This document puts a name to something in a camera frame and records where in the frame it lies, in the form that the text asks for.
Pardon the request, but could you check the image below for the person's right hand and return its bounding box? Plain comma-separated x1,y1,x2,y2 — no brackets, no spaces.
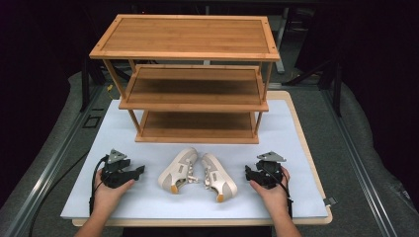
249,166,292,211

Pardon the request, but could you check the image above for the grey metal rail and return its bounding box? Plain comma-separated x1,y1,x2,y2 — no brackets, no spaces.
3,85,110,237
320,88,398,237

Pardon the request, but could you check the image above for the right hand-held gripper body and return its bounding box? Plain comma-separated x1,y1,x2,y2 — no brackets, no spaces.
255,150,287,191

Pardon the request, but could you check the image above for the person's left hand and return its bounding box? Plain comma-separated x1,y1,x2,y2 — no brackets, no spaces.
93,169,136,213

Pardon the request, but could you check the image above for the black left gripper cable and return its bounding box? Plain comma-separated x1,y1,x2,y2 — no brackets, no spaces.
88,155,110,216

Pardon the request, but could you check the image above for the black stand leg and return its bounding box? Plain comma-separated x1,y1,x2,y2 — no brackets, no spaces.
79,57,92,113
331,58,343,117

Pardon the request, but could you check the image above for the beige sneaker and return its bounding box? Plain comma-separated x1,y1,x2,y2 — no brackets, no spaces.
157,147,200,195
201,152,238,203

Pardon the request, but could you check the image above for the bamboo three-tier shoe rack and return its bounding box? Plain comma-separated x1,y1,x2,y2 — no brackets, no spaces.
88,13,281,145

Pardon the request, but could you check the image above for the white table mat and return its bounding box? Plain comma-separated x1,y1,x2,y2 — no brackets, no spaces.
60,99,329,220

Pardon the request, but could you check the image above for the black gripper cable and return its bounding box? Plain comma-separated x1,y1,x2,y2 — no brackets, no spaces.
263,167,294,219
88,155,110,216

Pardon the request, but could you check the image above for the black cable on floor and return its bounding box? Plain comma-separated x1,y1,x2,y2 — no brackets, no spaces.
28,150,91,237

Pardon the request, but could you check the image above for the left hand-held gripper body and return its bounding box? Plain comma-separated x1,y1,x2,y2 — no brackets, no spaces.
100,148,132,190

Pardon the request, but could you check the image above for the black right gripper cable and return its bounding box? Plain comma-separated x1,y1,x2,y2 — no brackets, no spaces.
263,167,294,219

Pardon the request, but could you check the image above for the white stand leg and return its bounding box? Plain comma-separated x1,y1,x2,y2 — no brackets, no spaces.
275,8,291,74

